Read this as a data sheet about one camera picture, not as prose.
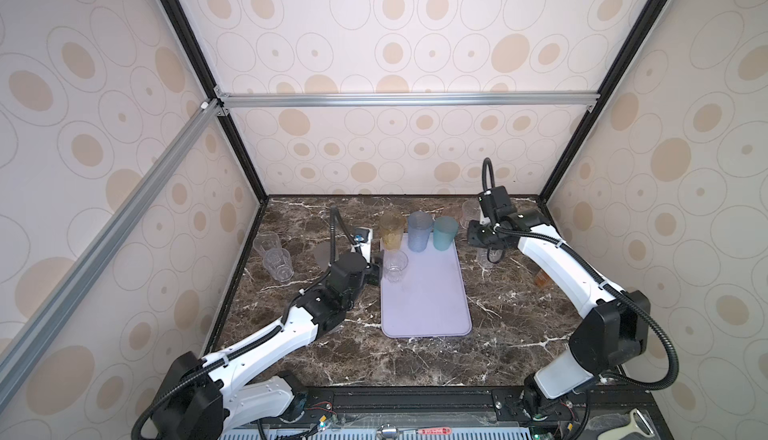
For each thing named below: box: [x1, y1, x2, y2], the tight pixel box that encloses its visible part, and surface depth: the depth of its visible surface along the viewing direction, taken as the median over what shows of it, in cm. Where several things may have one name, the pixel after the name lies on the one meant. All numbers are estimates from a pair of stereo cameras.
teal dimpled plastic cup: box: [433, 216, 459, 251], surface depth 101 cm
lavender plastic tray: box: [380, 234, 472, 338], surface depth 95 cm
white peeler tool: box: [597, 408, 656, 440], surface depth 72 cm
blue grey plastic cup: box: [407, 211, 434, 253], surface depth 105 cm
